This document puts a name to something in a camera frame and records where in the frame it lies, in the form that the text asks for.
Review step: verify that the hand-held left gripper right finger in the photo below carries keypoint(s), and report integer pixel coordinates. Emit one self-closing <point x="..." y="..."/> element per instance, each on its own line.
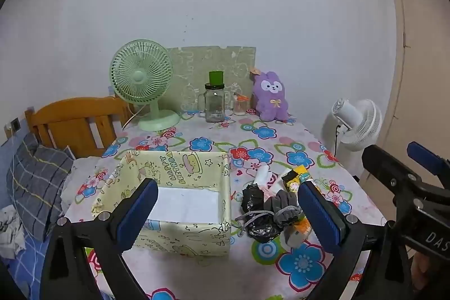
<point x="320" y="215"/>

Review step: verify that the yellow printed storage box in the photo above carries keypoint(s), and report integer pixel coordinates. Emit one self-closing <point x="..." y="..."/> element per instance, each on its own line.
<point x="197" y="236"/>

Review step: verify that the white crumpled cloth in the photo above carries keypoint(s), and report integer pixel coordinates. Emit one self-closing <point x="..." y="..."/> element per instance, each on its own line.
<point x="10" y="229"/>

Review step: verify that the green desk fan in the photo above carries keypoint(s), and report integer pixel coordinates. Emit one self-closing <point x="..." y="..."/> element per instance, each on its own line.
<point x="140" y="75"/>

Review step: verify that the white quilt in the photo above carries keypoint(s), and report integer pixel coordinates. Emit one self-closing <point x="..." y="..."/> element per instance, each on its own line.
<point x="81" y="170"/>

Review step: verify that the green plastic cup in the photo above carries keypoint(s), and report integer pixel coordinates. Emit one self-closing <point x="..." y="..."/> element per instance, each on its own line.
<point x="216" y="78"/>

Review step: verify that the toothpick jar with orange lid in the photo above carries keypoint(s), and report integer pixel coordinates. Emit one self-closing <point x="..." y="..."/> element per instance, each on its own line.
<point x="241" y="105"/>

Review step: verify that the grey glove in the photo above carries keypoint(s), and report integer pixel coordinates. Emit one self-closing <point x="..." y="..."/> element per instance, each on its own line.
<point x="283" y="208"/>

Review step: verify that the glass jar mug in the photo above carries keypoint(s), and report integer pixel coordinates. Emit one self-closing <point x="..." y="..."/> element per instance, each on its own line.
<point x="214" y="103"/>

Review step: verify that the purple plush bunny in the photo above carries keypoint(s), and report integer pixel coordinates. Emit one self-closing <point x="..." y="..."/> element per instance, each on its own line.
<point x="270" y="99"/>

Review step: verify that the grey plaid pillow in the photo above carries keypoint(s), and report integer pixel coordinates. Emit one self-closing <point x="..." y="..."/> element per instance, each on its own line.
<point x="38" y="180"/>

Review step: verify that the white paper sheet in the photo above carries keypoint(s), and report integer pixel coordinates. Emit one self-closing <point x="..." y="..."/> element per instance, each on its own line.
<point x="186" y="203"/>

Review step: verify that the wooden bed headboard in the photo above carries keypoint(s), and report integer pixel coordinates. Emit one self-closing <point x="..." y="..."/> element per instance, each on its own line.
<point x="70" y="113"/>

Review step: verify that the green patterned board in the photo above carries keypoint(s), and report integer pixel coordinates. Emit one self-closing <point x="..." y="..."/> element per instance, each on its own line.
<point x="197" y="64"/>

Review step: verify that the blue bed sheet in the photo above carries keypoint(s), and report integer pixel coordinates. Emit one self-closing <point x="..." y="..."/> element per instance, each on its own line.
<point x="33" y="265"/>

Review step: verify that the black plastic bag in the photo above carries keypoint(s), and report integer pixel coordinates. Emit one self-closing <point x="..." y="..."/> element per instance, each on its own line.
<point x="252" y="198"/>
<point x="263" y="231"/>

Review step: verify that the orange white tissue packet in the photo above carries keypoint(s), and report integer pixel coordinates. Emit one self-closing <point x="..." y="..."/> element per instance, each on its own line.
<point x="297" y="233"/>

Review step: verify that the beige door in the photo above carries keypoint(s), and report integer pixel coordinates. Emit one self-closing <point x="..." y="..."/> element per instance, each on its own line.
<point x="418" y="40"/>

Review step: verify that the white standing fan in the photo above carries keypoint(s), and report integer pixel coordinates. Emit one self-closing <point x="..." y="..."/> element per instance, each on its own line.
<point x="362" y="124"/>

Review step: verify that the yellow printed tissue packet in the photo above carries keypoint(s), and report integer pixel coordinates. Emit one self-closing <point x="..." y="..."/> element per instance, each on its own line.
<point x="295" y="180"/>

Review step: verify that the white tissue pack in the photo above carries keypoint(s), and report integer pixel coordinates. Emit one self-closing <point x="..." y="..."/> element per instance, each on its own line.
<point x="263" y="173"/>

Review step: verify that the dark wall socket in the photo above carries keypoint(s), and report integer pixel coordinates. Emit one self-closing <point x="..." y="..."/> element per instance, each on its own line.
<point x="15" y="123"/>

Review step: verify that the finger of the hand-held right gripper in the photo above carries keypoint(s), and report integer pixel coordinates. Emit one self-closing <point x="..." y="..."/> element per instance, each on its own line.
<point x="425" y="155"/>
<point x="386" y="163"/>

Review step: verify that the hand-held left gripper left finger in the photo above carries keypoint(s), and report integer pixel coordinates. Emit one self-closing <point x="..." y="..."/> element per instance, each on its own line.
<point x="137" y="212"/>

